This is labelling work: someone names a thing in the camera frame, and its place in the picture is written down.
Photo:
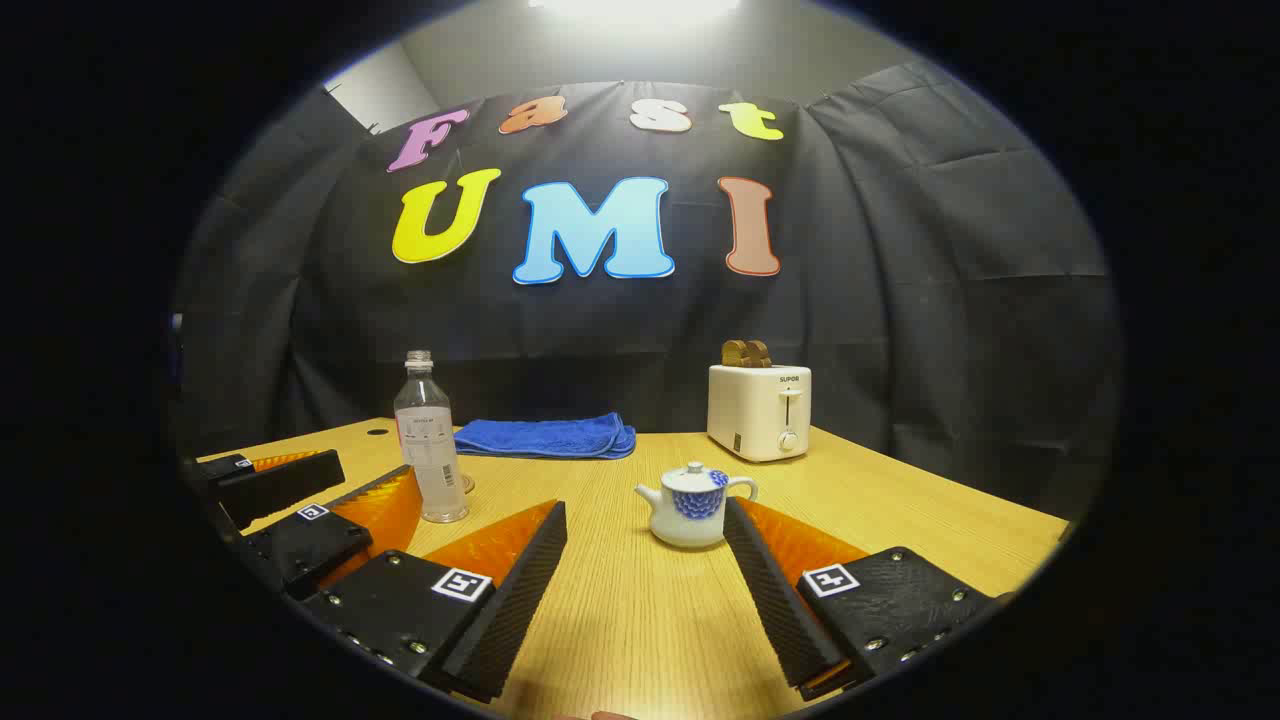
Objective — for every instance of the white toaster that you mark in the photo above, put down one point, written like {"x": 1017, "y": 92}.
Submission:
{"x": 755, "y": 415}

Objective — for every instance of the black backdrop cloth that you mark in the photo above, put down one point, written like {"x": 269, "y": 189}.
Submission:
{"x": 900, "y": 300}

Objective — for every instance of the blue folded towel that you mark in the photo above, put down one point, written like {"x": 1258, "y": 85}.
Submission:
{"x": 545, "y": 437}

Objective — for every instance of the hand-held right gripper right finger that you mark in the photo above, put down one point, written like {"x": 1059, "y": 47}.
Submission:
{"x": 775, "y": 600}

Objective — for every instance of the white blue-flowered teacup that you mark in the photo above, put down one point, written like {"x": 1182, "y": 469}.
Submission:
{"x": 690, "y": 515}

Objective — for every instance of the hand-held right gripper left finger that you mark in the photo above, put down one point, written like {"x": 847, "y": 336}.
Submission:
{"x": 520, "y": 590}

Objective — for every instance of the clear plastic water bottle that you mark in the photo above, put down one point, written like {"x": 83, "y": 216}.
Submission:
{"x": 430, "y": 450}

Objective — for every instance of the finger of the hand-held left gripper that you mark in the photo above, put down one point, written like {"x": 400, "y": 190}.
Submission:
{"x": 310, "y": 545}
{"x": 280, "y": 485}

